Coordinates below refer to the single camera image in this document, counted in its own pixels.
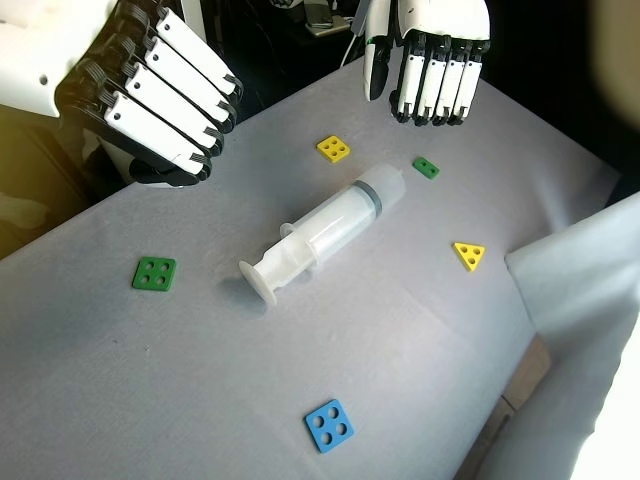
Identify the grey table cloth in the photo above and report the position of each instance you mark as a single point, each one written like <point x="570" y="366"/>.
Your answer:
<point x="200" y="375"/>

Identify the green two-hole block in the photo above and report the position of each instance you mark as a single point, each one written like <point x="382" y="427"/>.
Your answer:
<point x="434" y="171"/>

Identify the grey background device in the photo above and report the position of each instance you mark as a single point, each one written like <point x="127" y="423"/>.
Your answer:
<point x="325" y="25"/>

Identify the green square four-hole block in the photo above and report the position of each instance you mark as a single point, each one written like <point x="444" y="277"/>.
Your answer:
<point x="153" y="272"/>

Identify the white backdrop sheet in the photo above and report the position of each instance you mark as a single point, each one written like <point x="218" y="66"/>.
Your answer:
<point x="585" y="300"/>

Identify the yellow triangle three-hole block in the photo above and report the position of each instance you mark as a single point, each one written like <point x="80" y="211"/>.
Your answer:
<point x="470" y="264"/>

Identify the large translucent plastic syringe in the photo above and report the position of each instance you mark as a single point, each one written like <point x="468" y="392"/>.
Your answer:
<point x="340" y="215"/>

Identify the yellow square four-hole block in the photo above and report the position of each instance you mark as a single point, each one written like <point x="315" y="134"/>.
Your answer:
<point x="333" y="155"/>

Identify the blue square four-hole block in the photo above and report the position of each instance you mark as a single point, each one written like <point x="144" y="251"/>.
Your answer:
<point x="330" y="426"/>

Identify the brown board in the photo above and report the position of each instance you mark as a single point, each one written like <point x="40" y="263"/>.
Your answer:
<point x="530" y="375"/>

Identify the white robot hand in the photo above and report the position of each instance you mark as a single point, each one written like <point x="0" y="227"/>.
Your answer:
<point x="430" y="20"/>
<point x="165" y="100"/>

